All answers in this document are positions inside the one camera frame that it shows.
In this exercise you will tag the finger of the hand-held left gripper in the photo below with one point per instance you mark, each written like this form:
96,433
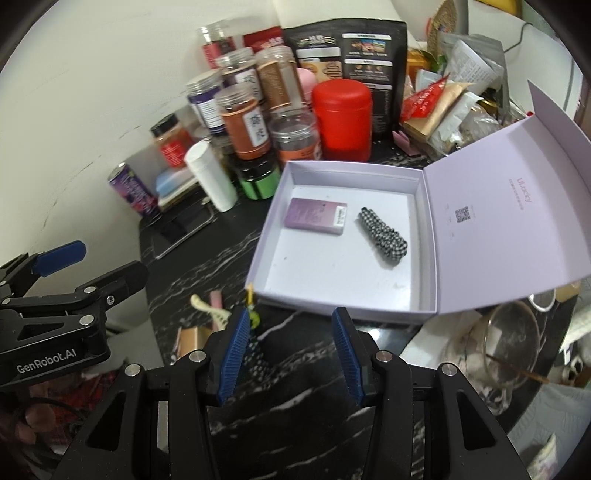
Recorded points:
122,279
60,257

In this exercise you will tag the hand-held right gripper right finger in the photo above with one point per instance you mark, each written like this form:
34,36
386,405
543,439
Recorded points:
346,357

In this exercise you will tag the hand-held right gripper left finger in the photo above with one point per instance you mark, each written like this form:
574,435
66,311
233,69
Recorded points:
235,353

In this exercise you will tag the black polka dot hair clip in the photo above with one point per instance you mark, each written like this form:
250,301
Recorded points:
253,357

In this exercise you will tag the yellow green lollipop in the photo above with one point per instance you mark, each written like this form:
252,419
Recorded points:
252,314

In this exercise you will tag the brown box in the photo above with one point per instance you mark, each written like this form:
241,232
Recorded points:
189,340

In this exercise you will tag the cream hair claw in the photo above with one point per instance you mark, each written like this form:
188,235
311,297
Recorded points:
210,310

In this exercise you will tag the pink tube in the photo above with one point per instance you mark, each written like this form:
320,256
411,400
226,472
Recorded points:
215,299

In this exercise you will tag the lilac cardboard box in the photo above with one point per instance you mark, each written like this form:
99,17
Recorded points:
323,272

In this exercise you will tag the person's left hand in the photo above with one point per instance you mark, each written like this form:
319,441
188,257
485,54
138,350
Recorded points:
25,424

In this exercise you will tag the black phone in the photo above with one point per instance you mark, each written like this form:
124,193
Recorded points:
178,226

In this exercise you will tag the white paper napkin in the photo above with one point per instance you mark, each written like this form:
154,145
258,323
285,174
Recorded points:
429,332

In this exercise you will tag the purple drink can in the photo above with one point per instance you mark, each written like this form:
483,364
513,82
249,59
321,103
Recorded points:
134,189

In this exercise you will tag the flat beige case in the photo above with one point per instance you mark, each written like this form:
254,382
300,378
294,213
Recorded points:
180,196

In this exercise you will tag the light blue case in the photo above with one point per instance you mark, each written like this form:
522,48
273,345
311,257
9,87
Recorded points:
173,180

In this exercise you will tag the black white checkered scrunchie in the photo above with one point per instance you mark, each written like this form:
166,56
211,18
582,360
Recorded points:
383,235

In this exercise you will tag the white plastic bottle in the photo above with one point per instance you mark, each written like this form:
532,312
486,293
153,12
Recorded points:
212,175

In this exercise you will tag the small purple box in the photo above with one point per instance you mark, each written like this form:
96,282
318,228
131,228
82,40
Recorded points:
314,215

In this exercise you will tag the spice jar with red label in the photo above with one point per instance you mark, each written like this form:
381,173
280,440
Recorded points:
173,141

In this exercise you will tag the clear glass mug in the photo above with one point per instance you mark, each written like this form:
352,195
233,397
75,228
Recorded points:
503,350

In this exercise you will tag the green jar with black lid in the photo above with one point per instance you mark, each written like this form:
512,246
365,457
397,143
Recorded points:
258,180

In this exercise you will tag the clear jar with purple label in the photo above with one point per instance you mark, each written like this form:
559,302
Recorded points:
205,101

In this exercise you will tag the clear jar orange powder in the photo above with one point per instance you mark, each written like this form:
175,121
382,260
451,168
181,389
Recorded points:
242,122

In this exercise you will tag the steel strainer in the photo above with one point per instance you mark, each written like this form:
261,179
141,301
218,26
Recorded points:
542,300

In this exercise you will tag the pink folded paper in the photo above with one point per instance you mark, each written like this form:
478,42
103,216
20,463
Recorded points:
404,141

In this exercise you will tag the red canister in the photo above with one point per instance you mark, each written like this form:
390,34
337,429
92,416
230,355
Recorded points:
341,120

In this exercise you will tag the clear jar with dark contents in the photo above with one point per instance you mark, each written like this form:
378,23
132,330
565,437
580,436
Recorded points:
240,69

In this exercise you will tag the clear jar with red contents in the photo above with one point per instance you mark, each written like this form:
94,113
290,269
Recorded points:
214,44

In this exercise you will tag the tall clear jar brown powder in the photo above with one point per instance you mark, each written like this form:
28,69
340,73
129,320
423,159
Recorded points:
277,78

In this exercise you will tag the pink bottle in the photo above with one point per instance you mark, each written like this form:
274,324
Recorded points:
307,83

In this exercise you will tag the red snack packet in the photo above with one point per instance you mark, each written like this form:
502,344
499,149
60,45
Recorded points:
425,99

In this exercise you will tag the pile of paper packets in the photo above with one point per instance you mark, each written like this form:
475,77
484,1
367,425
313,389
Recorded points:
466,115

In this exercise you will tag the black stand-up pouch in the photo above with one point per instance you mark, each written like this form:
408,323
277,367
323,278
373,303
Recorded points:
369,55

